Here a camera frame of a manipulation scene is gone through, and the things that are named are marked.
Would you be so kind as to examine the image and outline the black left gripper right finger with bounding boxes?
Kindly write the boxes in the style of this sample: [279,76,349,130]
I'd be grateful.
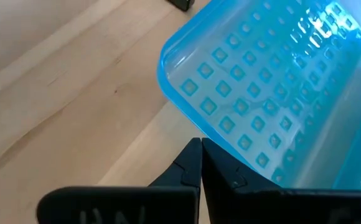
[201,137,361,224]

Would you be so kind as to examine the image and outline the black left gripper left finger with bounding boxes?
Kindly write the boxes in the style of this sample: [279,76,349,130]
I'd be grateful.
[36,137,204,224]

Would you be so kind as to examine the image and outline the clear pencil box blue lid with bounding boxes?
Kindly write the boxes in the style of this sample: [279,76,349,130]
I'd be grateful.
[156,0,361,191]

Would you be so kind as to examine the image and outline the wooden shelf black metal legs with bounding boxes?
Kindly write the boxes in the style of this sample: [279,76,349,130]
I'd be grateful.
[0,0,196,105]

